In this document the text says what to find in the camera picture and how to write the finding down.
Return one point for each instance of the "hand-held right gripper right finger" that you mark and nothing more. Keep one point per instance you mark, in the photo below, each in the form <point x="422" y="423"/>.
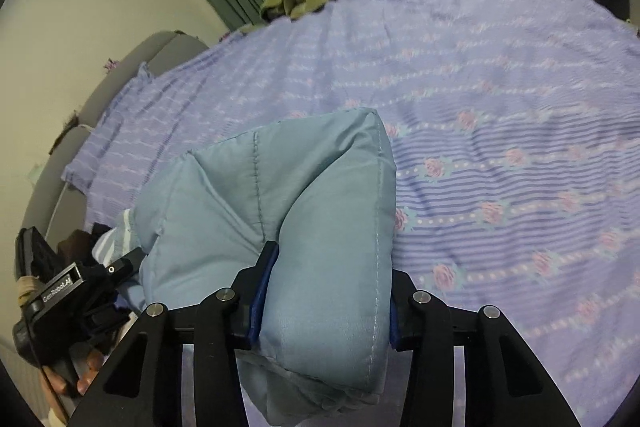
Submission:
<point x="395" y="322"/>

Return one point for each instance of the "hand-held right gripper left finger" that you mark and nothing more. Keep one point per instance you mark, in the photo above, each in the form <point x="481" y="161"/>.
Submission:
<point x="260" y="292"/>

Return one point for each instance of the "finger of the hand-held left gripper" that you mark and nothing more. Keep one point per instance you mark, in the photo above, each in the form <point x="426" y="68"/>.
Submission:
<point x="131" y="264"/>

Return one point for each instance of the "light blue padded pants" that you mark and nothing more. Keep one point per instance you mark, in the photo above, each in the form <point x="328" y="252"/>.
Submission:
<point x="325" y="207"/>

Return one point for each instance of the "person's left hand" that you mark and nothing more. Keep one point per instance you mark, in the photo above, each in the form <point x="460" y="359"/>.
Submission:
<point x="90" y="364"/>

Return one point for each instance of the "dark folded clothes stack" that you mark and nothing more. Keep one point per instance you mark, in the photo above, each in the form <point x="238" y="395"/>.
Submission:
<point x="80" y="243"/>

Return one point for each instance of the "purple floral pillow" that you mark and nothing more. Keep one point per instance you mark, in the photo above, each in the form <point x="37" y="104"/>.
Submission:
<point x="115" y="137"/>

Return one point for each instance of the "small purple toy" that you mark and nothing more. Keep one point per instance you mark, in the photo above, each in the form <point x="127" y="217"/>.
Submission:
<point x="109" y="65"/>

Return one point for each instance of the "grey padded headboard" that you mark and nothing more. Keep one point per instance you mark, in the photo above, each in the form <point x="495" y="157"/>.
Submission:
<point x="165" y="52"/>

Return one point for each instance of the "purple floral bed sheet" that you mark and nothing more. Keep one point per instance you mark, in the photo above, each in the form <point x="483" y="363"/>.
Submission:
<point x="500" y="107"/>

